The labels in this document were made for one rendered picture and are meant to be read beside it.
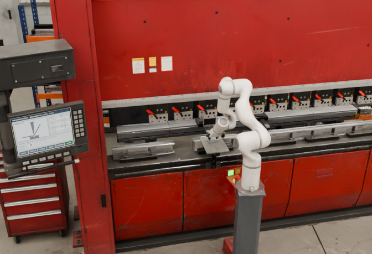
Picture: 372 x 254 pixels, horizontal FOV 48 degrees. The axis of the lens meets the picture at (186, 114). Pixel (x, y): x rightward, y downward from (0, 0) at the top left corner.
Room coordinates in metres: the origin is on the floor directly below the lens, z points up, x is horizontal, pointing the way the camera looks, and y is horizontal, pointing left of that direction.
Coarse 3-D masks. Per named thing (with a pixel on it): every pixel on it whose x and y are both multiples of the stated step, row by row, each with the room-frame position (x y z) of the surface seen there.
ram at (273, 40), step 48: (96, 0) 2.88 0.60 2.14; (144, 0) 2.95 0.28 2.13; (192, 0) 3.01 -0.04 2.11; (240, 0) 3.09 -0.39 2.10; (288, 0) 3.16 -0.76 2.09; (336, 0) 3.24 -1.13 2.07; (96, 48) 2.87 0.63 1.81; (144, 48) 2.94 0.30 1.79; (192, 48) 3.01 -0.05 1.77; (240, 48) 3.09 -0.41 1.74; (288, 48) 3.17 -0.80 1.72; (336, 48) 3.26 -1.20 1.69; (144, 96) 2.94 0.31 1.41
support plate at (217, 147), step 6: (204, 138) 3.02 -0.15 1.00; (222, 138) 3.02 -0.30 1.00; (204, 144) 2.92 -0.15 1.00; (210, 144) 2.92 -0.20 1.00; (216, 144) 2.92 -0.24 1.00; (222, 144) 2.92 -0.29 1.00; (210, 150) 2.84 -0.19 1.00; (216, 150) 2.84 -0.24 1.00; (222, 150) 2.84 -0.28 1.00; (228, 150) 2.84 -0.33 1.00
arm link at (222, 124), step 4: (220, 120) 2.80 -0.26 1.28; (224, 120) 2.80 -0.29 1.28; (216, 124) 2.81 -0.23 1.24; (220, 124) 2.77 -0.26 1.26; (224, 124) 2.78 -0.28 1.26; (228, 124) 2.82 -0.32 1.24; (216, 128) 2.82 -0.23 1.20; (220, 128) 2.79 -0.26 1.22; (224, 128) 2.79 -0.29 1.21; (228, 128) 2.82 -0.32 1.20; (216, 132) 2.84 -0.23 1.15; (220, 132) 2.83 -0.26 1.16
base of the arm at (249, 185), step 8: (248, 168) 2.30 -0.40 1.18; (256, 168) 2.30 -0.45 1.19; (248, 176) 2.30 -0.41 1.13; (256, 176) 2.30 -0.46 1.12; (240, 184) 2.37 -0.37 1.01; (248, 184) 2.30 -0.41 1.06; (256, 184) 2.30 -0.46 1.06; (240, 192) 2.29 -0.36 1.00; (248, 192) 2.28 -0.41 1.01; (256, 192) 2.28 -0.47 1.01
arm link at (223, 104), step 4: (220, 100) 2.77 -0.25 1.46; (224, 100) 2.76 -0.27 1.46; (228, 100) 2.77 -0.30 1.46; (220, 104) 2.77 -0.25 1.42; (224, 104) 2.76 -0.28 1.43; (228, 104) 2.77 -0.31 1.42; (220, 108) 2.77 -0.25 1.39; (224, 108) 2.77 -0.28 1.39; (228, 108) 2.79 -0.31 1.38; (220, 112) 2.78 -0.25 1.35; (224, 112) 2.78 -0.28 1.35; (228, 112) 2.79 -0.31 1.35; (232, 112) 2.81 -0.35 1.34; (232, 116) 2.80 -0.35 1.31; (228, 120) 2.85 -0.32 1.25; (232, 120) 2.82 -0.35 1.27; (232, 124) 2.82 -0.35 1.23; (232, 128) 2.84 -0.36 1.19
